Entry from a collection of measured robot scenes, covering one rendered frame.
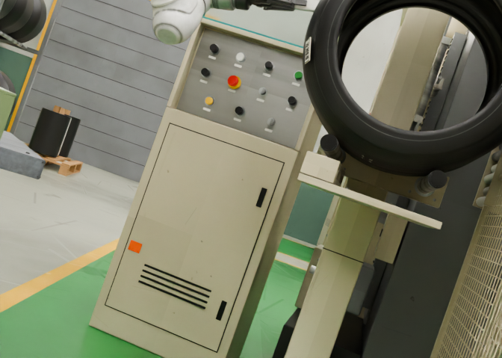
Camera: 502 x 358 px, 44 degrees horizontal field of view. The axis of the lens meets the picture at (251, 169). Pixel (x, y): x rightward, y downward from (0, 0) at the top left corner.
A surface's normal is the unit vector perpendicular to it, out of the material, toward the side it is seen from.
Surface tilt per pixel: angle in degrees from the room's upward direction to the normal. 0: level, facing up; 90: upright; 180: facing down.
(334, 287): 90
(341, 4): 88
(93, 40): 90
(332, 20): 90
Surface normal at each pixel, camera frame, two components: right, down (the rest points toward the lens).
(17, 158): 0.47, 0.16
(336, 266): -0.18, -0.07
